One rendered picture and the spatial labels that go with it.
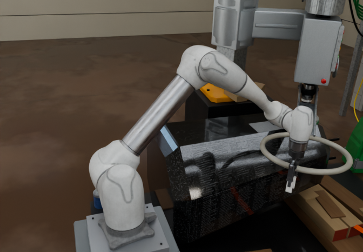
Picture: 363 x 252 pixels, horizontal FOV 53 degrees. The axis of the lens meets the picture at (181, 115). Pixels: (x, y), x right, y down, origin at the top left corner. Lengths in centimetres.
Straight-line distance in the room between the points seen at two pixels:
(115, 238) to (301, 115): 97
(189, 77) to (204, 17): 730
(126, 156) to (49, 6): 678
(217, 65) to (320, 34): 119
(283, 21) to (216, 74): 175
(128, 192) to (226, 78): 56
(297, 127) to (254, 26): 144
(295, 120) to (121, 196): 88
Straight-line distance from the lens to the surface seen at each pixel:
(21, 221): 309
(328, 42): 249
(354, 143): 382
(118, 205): 139
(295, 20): 310
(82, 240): 165
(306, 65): 252
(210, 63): 139
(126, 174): 138
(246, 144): 240
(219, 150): 231
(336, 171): 198
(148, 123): 153
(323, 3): 242
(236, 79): 144
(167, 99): 153
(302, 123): 178
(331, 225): 281
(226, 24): 298
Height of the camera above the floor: 193
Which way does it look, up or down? 25 degrees down
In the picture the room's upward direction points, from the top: 2 degrees clockwise
